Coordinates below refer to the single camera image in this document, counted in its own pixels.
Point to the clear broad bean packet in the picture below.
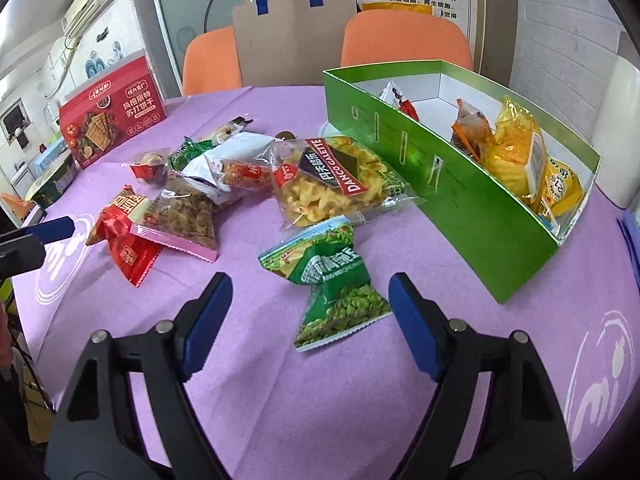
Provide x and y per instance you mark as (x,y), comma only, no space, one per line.
(185,215)

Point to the white thermos jug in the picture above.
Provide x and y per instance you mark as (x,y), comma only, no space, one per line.
(620,135)

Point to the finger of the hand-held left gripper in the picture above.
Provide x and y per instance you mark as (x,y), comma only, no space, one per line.
(22,255)
(52,229)

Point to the small red walnut packet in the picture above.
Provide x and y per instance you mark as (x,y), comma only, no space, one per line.
(150,170)

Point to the small red-white packet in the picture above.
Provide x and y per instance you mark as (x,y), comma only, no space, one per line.
(397,100)

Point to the purple tablecloth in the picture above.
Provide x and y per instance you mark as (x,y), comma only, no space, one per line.
(300,410)

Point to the orange chair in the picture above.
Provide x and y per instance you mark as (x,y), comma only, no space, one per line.
(405,40)
(210,60)

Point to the red chips packet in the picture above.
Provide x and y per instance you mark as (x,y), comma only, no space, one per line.
(127,255)

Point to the green instant noodle bowl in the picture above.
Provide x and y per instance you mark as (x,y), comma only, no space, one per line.
(52,182)

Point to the brown cardboard sheet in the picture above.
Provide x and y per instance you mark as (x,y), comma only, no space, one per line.
(290,45)

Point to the green pea snack packet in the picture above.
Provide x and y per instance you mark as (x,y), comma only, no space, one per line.
(330,280)
(190,152)

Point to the orange apple chips packet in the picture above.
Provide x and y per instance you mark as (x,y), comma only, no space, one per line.
(472,130)

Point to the yellow banana chips packet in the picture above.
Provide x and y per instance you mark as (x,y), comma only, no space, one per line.
(560,185)

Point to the green cardboard box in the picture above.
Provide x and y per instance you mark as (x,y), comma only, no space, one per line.
(450,195)

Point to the clear cracker packet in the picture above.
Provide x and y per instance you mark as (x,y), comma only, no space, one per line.
(227,130)

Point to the red cracker box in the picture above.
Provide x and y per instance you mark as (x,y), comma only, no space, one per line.
(110,115)

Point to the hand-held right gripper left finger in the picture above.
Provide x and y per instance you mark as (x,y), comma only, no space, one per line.
(207,325)

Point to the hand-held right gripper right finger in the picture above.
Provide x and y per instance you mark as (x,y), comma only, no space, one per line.
(417,325)

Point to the white air conditioner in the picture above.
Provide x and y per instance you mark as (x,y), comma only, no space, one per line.
(87,5)

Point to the brown round disc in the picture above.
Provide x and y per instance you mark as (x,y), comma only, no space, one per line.
(286,135)

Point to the yellow crinkly snack packet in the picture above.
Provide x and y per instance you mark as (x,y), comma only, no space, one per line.
(510,160)

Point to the clear yellow cookie packet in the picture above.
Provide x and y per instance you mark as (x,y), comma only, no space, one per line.
(320,185)

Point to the white snack packet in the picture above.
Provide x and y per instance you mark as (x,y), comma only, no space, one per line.
(235,147)

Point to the clear brown nut packet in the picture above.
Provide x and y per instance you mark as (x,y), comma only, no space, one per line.
(247,175)

